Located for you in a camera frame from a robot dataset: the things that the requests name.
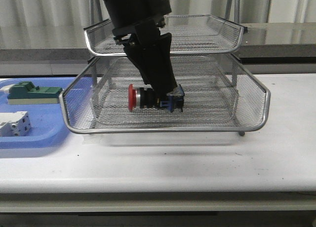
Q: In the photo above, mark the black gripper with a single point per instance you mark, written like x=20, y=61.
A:
x=151, y=51

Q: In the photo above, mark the red emergency stop button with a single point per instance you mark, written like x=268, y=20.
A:
x=140, y=98

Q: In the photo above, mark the silver mesh tray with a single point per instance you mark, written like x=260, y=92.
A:
x=220, y=96
x=191, y=34

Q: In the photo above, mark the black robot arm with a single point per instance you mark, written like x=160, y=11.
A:
x=138, y=9

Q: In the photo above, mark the silver mesh top tray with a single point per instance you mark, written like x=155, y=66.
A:
x=191, y=34

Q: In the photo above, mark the blue plastic tray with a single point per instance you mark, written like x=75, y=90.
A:
x=47, y=125

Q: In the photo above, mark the white circuit breaker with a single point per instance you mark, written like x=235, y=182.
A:
x=14, y=124

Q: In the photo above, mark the green and beige switch block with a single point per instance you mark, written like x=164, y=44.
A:
x=26, y=93

